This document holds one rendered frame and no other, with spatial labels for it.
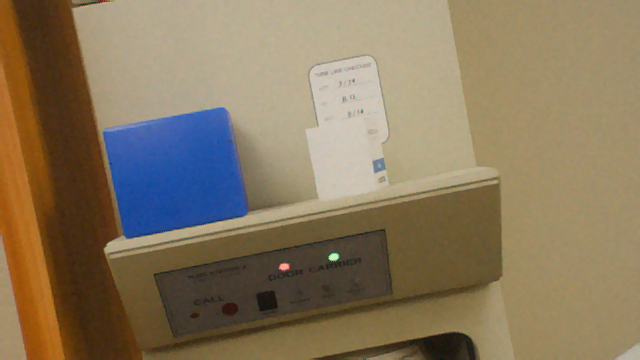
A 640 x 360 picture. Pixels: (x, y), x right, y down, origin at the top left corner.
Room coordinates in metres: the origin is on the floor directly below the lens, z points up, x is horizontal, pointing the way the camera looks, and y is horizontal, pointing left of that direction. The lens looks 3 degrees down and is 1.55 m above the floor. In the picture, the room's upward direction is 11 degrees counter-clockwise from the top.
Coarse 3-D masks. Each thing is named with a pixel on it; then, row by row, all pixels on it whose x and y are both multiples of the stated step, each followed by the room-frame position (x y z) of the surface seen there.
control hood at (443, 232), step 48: (384, 192) 1.06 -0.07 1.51; (432, 192) 1.06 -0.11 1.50; (480, 192) 1.07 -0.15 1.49; (144, 240) 1.06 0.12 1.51; (192, 240) 1.06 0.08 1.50; (240, 240) 1.07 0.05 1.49; (288, 240) 1.08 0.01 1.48; (432, 240) 1.10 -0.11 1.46; (480, 240) 1.11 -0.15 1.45; (144, 288) 1.09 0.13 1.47; (432, 288) 1.15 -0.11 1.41; (144, 336) 1.14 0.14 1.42; (192, 336) 1.15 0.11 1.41
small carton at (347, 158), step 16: (320, 128) 1.10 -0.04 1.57; (336, 128) 1.09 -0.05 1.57; (352, 128) 1.09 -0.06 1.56; (368, 128) 1.10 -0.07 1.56; (320, 144) 1.10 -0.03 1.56; (336, 144) 1.10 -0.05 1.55; (352, 144) 1.09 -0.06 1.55; (368, 144) 1.09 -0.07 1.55; (320, 160) 1.10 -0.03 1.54; (336, 160) 1.10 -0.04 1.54; (352, 160) 1.09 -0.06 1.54; (368, 160) 1.09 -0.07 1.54; (320, 176) 1.10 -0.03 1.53; (336, 176) 1.10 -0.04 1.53; (352, 176) 1.09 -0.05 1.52; (368, 176) 1.09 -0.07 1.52; (384, 176) 1.12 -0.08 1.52; (320, 192) 1.10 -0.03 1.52; (336, 192) 1.10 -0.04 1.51; (352, 192) 1.09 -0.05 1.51
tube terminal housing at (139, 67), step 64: (128, 0) 1.18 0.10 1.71; (192, 0) 1.18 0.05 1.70; (256, 0) 1.18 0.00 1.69; (320, 0) 1.18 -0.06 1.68; (384, 0) 1.18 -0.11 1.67; (128, 64) 1.18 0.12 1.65; (192, 64) 1.18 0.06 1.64; (256, 64) 1.18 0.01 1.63; (384, 64) 1.18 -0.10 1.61; (448, 64) 1.18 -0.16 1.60; (256, 128) 1.18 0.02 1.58; (448, 128) 1.18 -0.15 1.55; (256, 192) 1.18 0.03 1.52; (320, 320) 1.18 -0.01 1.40; (384, 320) 1.18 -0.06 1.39; (448, 320) 1.18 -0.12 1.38
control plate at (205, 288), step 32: (256, 256) 1.08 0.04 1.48; (288, 256) 1.09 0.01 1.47; (320, 256) 1.10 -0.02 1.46; (352, 256) 1.10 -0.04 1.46; (384, 256) 1.11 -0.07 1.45; (160, 288) 1.09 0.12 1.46; (192, 288) 1.10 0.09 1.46; (224, 288) 1.11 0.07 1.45; (256, 288) 1.11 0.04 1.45; (288, 288) 1.12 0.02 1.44; (320, 288) 1.12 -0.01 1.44; (352, 288) 1.13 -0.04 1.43; (384, 288) 1.14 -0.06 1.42; (192, 320) 1.13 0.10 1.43; (224, 320) 1.14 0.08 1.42; (256, 320) 1.14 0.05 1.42
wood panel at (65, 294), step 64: (0, 0) 1.14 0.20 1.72; (64, 0) 1.54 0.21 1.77; (0, 64) 1.08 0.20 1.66; (64, 64) 1.43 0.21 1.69; (0, 128) 1.08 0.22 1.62; (64, 128) 1.33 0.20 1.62; (0, 192) 1.08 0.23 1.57; (64, 192) 1.25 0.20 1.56; (64, 256) 1.18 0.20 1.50; (64, 320) 1.12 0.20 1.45; (128, 320) 1.51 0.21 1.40
